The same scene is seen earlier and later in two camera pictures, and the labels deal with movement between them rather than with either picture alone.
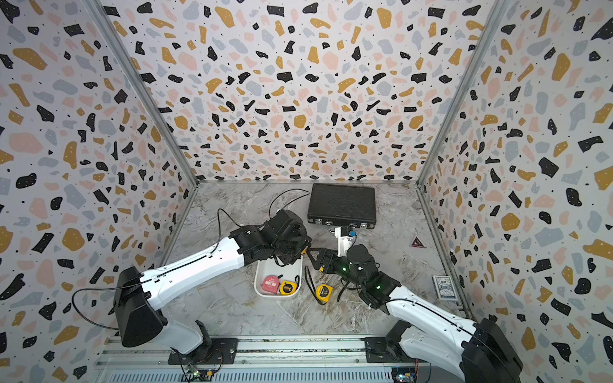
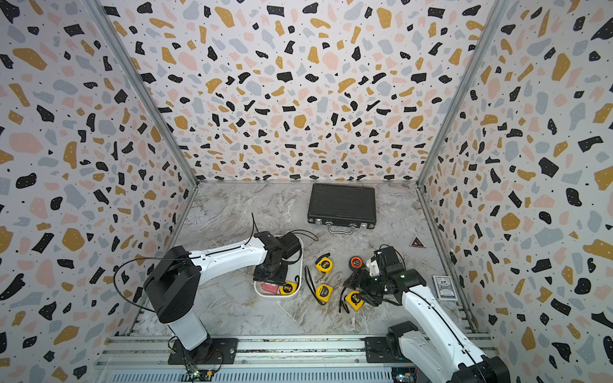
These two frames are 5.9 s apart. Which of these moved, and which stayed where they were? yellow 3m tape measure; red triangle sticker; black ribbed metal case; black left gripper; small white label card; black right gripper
Moved: black left gripper; black right gripper
Stayed: yellow 3m tape measure; small white label card; black ribbed metal case; red triangle sticker
